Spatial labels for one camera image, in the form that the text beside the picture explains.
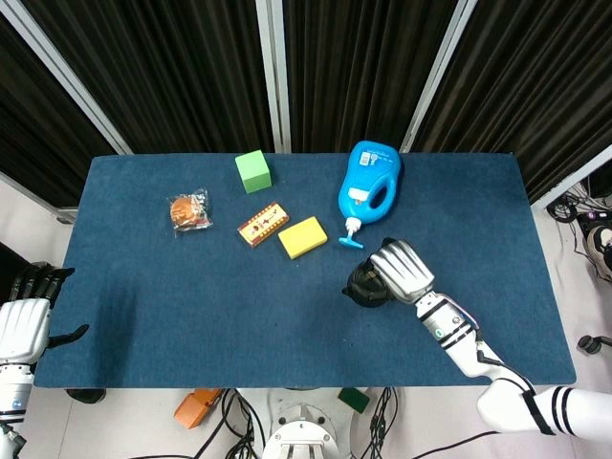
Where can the grey metal curtain post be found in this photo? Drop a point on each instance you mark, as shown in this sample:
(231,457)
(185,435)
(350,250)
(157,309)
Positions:
(273,76)
(62,72)
(437,72)

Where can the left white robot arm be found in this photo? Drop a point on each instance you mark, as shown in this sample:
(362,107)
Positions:
(14,392)

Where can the green foam cube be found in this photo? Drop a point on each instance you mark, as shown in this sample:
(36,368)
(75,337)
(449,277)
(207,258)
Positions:
(253,171)

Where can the blue detergent pump bottle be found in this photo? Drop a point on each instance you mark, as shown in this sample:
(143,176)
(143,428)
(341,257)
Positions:
(368,186)

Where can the white robot torso base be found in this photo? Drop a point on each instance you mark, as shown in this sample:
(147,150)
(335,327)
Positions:
(301,430)

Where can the red yellow snack box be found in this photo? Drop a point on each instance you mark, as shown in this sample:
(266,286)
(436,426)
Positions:
(263,224)

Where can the black pleated curtain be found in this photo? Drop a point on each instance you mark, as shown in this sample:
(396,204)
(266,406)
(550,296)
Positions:
(181,72)

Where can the black caster wheel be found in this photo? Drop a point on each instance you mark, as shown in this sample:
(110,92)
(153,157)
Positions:
(593,343)

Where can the black white sneaker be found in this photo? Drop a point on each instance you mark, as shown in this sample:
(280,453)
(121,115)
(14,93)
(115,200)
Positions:
(600,251)

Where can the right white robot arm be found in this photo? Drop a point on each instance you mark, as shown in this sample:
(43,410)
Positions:
(478,354)

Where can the black round object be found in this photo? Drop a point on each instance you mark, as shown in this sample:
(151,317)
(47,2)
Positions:
(365,287)

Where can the orange pedal box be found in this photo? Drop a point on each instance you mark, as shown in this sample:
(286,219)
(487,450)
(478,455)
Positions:
(197,407)

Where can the yellow sponge block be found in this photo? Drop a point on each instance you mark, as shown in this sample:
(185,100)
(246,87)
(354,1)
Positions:
(303,237)

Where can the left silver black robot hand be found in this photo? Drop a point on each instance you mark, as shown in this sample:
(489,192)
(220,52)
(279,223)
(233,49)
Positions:
(21,325)

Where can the wrapped bun in plastic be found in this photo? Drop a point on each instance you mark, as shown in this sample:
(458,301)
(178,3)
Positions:
(189,211)

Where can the green pedal box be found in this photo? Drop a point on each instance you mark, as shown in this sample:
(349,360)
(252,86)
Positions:
(355,398)

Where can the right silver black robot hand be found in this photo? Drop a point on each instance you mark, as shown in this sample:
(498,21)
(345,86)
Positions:
(401,270)

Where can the blue table cloth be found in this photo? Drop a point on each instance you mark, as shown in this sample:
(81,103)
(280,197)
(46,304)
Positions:
(239,296)

